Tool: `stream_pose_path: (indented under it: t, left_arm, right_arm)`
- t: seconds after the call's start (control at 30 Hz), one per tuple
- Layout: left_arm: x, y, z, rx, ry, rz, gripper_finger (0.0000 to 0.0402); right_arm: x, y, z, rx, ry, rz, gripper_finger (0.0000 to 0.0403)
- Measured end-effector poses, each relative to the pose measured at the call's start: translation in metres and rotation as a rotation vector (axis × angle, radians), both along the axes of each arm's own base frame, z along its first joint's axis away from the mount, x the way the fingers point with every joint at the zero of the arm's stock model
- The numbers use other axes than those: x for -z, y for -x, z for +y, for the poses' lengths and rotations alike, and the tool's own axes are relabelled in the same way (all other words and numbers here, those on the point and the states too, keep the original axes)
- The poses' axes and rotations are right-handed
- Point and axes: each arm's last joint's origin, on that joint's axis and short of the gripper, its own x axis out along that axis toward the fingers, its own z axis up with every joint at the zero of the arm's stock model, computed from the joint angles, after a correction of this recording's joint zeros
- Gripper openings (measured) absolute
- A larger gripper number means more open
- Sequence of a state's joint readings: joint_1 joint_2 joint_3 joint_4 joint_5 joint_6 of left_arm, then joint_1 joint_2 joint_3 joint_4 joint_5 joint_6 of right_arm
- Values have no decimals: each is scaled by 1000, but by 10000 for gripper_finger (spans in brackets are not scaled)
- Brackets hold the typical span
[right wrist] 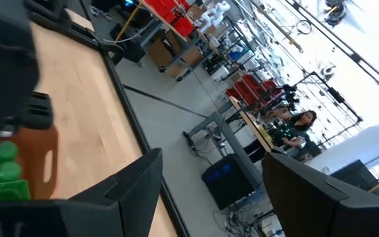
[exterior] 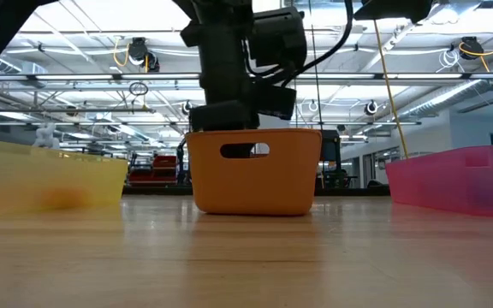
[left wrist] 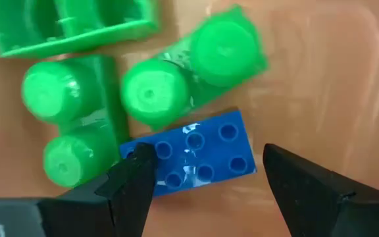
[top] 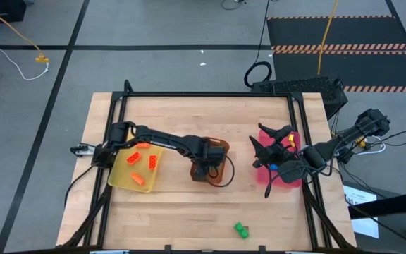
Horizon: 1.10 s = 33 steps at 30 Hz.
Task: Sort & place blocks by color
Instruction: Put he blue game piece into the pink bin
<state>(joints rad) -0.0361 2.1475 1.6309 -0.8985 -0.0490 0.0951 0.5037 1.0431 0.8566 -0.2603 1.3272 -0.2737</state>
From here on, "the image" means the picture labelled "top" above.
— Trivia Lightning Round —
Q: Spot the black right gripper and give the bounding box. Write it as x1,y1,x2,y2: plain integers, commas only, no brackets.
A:
248,122,297,169

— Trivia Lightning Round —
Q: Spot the green toy brick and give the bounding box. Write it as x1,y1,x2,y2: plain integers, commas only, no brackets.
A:
233,221,250,240

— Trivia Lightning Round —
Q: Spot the orange plastic bin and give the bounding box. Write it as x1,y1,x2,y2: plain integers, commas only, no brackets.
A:
188,136,231,186

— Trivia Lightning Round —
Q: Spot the pink translucent bin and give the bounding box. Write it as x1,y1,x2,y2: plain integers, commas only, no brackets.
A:
255,128,302,188

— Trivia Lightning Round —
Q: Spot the yellow translucent bin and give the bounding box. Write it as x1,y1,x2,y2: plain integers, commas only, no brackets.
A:
106,135,166,194

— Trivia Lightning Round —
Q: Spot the white paper sheet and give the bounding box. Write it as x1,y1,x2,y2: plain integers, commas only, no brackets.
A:
343,183,380,240

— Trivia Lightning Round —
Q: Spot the black hazard-striped floor mat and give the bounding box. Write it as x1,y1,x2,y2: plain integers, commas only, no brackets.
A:
266,15,406,95

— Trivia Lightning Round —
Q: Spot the black equipment stand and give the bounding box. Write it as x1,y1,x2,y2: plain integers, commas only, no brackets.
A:
347,109,406,254

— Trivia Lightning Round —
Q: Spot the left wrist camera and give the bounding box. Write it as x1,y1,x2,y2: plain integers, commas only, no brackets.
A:
207,146,226,163

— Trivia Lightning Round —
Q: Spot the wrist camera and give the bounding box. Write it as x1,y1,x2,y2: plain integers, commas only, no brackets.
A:
278,160,308,185
207,146,226,163

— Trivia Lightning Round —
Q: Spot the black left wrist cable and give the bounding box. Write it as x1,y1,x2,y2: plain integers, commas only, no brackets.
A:
206,153,235,188

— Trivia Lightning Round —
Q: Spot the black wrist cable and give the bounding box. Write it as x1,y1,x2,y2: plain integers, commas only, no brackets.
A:
206,153,235,188
264,155,334,199

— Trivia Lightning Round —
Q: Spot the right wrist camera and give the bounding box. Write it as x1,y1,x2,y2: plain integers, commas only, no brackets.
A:
278,160,308,185

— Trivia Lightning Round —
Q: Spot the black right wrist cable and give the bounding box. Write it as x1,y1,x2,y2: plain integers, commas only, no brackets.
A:
264,155,334,199

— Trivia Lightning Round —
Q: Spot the black hanging cable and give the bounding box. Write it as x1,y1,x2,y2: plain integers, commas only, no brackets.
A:
243,0,273,90

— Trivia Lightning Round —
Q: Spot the black table frame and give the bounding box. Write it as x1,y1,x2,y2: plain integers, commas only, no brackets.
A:
63,79,357,254

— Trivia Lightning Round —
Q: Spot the yellow hanging cable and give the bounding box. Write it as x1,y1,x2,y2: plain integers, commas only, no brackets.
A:
317,0,340,75

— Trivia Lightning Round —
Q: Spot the silver metal bracket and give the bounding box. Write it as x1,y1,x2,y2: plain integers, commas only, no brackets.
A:
70,143,95,157

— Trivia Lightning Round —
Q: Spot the yellow floor cable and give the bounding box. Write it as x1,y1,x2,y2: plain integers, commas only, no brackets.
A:
0,0,51,64

